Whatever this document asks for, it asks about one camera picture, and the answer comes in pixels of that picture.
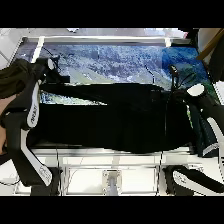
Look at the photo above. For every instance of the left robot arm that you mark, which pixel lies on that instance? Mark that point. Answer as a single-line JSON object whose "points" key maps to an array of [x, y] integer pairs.
{"points": [[33, 111]]}

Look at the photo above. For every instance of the dark brown garment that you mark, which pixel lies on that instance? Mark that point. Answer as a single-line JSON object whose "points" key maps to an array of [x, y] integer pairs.
{"points": [[13, 78]]}

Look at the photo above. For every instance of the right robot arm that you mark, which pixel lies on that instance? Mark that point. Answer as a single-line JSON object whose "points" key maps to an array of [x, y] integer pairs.
{"points": [[213, 116]]}

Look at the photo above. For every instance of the black pants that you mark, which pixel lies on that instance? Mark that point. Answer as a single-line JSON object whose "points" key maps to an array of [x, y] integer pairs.
{"points": [[110, 120]]}

